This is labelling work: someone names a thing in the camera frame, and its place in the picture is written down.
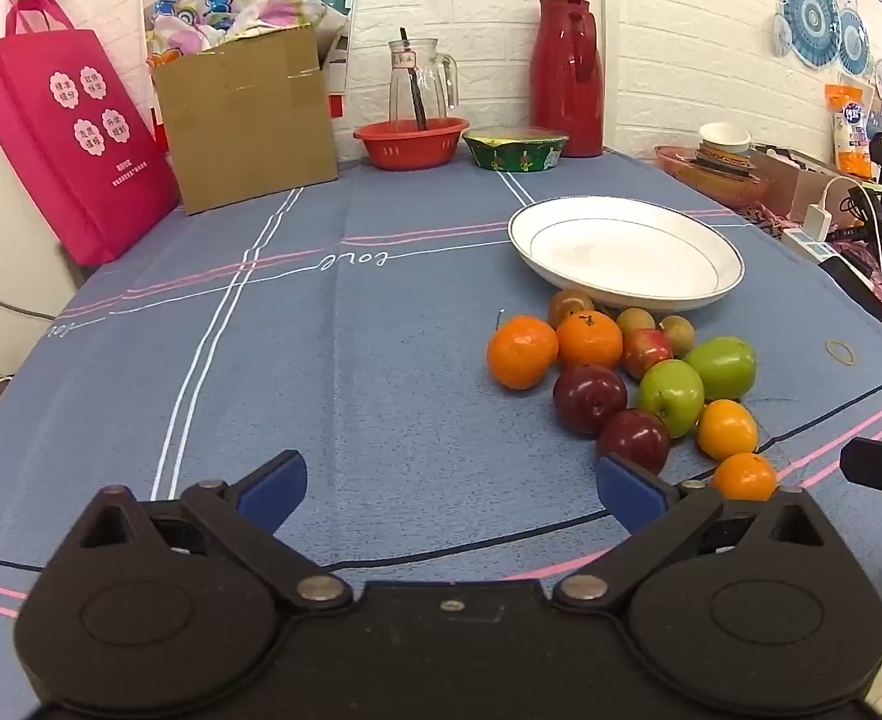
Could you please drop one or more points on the yellowish orange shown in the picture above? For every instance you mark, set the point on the yellowish orange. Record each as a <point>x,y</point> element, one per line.
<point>726,429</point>

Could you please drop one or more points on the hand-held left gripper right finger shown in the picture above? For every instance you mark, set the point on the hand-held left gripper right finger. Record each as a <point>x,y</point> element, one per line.
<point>628,487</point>

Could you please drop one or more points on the red plastic basket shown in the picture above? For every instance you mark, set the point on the red plastic basket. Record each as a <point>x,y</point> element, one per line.
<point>411,150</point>

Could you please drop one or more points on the bright red apple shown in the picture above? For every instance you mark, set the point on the bright red apple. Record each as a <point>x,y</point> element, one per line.
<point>647,351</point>

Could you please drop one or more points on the patterned bowl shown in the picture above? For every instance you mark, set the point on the patterned bowl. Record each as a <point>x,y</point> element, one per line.
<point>726,163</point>

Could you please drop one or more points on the glass pitcher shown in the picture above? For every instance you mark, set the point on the glass pitcher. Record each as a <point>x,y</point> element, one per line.
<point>432,90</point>

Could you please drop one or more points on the floral cloth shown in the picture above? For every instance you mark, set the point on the floral cloth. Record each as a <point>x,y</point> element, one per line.
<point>261,11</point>

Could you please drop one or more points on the orange snack packet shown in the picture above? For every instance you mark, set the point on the orange snack packet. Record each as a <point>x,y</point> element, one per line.
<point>850,135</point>

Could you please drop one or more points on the large cardboard box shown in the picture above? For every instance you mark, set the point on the large cardboard box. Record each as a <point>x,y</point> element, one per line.
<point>246,120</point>

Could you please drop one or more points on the small reddish yellow fruit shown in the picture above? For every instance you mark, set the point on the small reddish yellow fruit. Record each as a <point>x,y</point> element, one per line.
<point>570,305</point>

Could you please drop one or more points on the blue striped tablecloth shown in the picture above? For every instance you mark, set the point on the blue striped tablecloth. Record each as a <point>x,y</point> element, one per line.
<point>336,390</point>

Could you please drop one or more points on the black stirrer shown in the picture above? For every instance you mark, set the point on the black stirrer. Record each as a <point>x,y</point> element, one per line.
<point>415,90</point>

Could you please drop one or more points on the black flat device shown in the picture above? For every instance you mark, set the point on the black flat device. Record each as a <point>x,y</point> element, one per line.
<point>853,286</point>

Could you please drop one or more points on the white plate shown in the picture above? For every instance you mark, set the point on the white plate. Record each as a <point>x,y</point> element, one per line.
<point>621,247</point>

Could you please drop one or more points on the rubber band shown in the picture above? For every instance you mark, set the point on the rubber band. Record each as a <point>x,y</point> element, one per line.
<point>826,350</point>

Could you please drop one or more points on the white power strip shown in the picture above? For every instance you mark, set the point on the white power strip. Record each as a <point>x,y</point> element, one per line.
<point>808,246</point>

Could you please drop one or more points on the green instant noodle bowl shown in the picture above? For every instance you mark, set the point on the green instant noodle bowl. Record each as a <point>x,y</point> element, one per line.
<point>516,156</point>

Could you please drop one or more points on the large blue paper fan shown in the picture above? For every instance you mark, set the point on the large blue paper fan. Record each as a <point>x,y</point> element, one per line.
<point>808,15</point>

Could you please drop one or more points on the pink tote bag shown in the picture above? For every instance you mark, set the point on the pink tote bag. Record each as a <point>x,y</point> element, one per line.
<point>73,157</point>

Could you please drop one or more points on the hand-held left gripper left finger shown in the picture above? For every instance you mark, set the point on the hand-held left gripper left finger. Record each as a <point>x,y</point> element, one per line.
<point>276,484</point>

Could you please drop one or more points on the red thermos jug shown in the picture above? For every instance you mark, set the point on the red thermos jug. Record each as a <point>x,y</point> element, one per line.
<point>561,90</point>

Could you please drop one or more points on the small brownish yellow fruit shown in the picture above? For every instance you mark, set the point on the small brownish yellow fruit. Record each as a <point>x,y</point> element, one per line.
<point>678,331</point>
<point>634,321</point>

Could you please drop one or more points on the small cardboard box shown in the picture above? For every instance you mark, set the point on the small cardboard box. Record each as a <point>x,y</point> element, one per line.
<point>793,187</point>

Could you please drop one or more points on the white charger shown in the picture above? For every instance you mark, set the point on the white charger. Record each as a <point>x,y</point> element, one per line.
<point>818,221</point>

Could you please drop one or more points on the dark red apple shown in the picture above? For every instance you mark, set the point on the dark red apple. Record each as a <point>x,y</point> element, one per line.
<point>589,399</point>
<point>634,441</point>

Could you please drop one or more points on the green apple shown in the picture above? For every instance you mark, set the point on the green apple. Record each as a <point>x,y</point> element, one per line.
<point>722,367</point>
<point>671,396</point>

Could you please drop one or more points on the small blue paper fan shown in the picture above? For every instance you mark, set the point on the small blue paper fan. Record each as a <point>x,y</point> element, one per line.
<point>853,41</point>

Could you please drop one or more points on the orange glass bowl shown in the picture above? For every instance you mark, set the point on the orange glass bowl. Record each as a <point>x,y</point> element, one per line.
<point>711,181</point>

